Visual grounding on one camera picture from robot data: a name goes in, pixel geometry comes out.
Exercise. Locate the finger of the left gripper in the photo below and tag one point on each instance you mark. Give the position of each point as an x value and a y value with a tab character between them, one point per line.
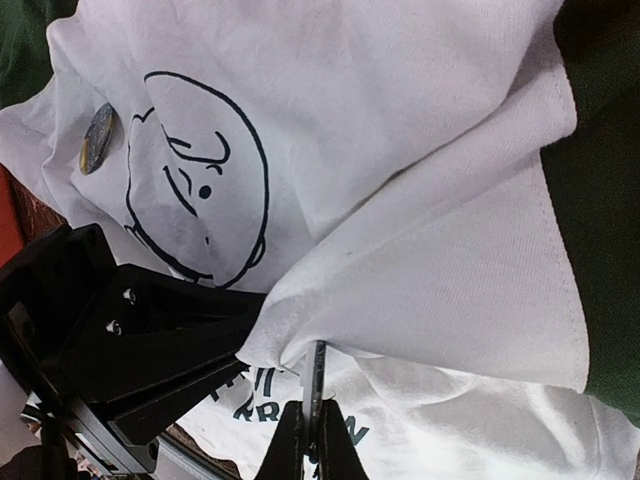
138	393
145	310

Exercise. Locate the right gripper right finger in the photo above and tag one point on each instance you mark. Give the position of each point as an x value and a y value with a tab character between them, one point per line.
335	452

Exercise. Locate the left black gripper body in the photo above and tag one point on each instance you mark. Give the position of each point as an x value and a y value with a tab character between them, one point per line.
45	290

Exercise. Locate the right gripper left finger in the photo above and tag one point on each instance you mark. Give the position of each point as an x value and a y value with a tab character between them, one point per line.
284	457

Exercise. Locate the white green Charlie Brown shirt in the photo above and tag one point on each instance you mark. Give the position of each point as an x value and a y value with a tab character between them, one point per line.
445	192

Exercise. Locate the red plastic bin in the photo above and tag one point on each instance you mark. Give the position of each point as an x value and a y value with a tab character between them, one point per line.
11	239

